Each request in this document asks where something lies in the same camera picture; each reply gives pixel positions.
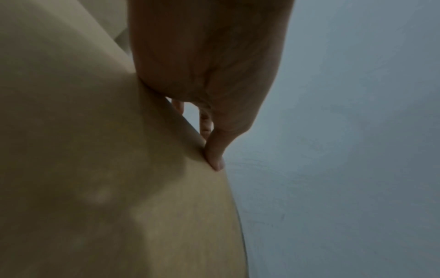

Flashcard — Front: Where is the person's left hand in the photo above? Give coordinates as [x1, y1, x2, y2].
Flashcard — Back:
[126, 0, 297, 172]

